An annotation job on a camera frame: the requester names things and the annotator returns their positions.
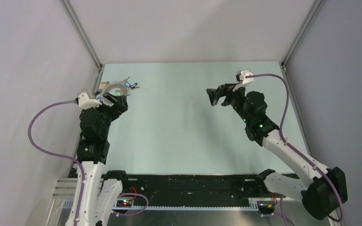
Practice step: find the right control board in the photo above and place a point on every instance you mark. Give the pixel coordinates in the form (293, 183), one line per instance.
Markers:
(266, 206)

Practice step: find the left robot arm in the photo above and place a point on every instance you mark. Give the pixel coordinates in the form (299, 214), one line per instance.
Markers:
(94, 198)

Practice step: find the control board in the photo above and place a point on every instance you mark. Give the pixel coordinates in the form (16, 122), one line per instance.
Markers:
(266, 206)
(123, 203)

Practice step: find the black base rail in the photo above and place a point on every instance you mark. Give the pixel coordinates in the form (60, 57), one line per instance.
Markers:
(191, 190)

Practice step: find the right aluminium frame post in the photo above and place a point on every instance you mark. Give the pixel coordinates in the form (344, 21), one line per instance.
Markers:
(304, 27)

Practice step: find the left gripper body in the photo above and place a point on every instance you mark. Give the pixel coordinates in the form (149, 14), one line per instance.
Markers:
(114, 111)

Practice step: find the aluminium frame post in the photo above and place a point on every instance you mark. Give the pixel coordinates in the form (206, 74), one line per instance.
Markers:
(304, 27)
(72, 15)

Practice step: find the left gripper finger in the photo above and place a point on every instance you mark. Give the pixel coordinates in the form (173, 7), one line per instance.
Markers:
(121, 100)
(108, 99)

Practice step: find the left control board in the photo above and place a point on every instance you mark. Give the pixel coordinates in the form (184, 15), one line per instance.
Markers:
(123, 203)

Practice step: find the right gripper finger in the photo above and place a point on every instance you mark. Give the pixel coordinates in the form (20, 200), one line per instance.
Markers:
(220, 90)
(215, 96)

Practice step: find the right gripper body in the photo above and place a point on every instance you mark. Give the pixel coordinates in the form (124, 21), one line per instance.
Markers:
(235, 98)

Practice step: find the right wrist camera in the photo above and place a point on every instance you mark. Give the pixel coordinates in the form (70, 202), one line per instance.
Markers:
(244, 77)

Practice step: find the large metal keyring disc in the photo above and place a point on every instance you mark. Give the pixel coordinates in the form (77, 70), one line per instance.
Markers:
(116, 85)

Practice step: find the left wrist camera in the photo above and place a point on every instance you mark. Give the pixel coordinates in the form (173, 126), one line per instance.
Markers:
(85, 102)

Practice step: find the left aluminium frame post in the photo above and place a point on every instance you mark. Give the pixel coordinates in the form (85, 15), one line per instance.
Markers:
(72, 15)

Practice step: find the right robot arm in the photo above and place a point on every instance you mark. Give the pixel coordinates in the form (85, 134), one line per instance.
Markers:
(319, 188)

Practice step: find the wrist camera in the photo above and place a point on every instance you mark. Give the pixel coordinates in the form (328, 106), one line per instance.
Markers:
(244, 77)
(85, 102)

